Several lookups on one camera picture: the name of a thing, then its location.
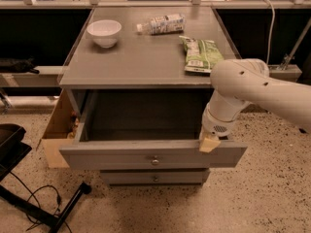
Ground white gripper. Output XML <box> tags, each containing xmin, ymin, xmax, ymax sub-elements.
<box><xmin>199</xmin><ymin>110</ymin><xmax>234</xmax><ymax>152</ymax></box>

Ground grey top drawer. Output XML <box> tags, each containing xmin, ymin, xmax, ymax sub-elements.
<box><xmin>60</xmin><ymin>89</ymin><xmax>247</xmax><ymax>170</ymax></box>

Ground grey drawer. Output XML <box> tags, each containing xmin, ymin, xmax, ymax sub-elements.
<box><xmin>60</xmin><ymin>89</ymin><xmax>247</xmax><ymax>170</ymax></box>
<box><xmin>100</xmin><ymin>168</ymin><xmax>209</xmax><ymax>185</ymax></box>

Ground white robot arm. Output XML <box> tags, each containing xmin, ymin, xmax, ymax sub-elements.
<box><xmin>199</xmin><ymin>59</ymin><xmax>311</xmax><ymax>152</ymax></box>

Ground grey bottom drawer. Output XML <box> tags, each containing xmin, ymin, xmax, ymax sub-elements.
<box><xmin>100</xmin><ymin>168</ymin><xmax>209</xmax><ymax>185</ymax></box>

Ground grey drawer cabinet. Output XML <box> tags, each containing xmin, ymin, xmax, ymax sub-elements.
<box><xmin>57</xmin><ymin>5</ymin><xmax>242</xmax><ymax>186</ymax></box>

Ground green snack bag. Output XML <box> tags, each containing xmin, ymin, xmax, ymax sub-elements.
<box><xmin>180</xmin><ymin>36</ymin><xmax>224</xmax><ymax>74</ymax></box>

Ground clear plastic bottle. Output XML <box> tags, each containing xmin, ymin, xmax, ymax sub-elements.
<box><xmin>136</xmin><ymin>14</ymin><xmax>186</xmax><ymax>35</ymax></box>

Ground cardboard box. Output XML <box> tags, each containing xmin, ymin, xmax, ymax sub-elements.
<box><xmin>41</xmin><ymin>90</ymin><xmax>79</xmax><ymax>168</ymax></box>

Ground white ceramic bowl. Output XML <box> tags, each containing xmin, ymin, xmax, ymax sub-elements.
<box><xmin>86</xmin><ymin>19</ymin><xmax>122</xmax><ymax>49</ymax></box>

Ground black stand base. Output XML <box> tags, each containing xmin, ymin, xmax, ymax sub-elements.
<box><xmin>0</xmin><ymin>123</ymin><xmax>92</xmax><ymax>233</ymax></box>

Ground black cloth on shelf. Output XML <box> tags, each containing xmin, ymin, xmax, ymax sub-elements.
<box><xmin>0</xmin><ymin>58</ymin><xmax>40</xmax><ymax>74</ymax></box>

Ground white hanging cable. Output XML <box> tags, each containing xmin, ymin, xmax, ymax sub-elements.
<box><xmin>261</xmin><ymin>0</ymin><xmax>276</xmax><ymax>66</ymax></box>

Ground black floor cable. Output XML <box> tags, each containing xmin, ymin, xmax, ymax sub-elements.
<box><xmin>0</xmin><ymin>170</ymin><xmax>74</xmax><ymax>233</ymax></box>

